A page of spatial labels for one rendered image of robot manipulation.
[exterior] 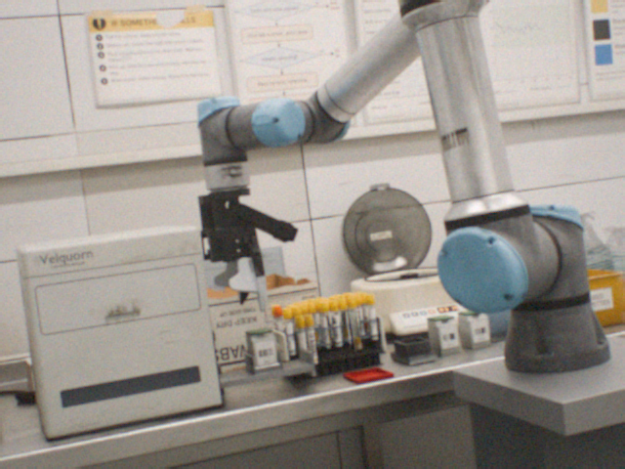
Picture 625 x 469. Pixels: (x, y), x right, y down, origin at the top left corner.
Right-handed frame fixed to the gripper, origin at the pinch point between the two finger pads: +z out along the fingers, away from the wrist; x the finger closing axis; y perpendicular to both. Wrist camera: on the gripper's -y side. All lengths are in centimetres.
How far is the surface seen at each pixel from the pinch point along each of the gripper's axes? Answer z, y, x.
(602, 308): 11, -68, 2
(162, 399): 11.8, 18.4, 4.7
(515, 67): -43, -92, -59
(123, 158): -30, 11, -56
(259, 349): 7.0, 1.0, 2.4
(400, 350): 12.6, -26.7, -2.5
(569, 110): -30, -105, -56
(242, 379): 11.3, 4.7, 3.5
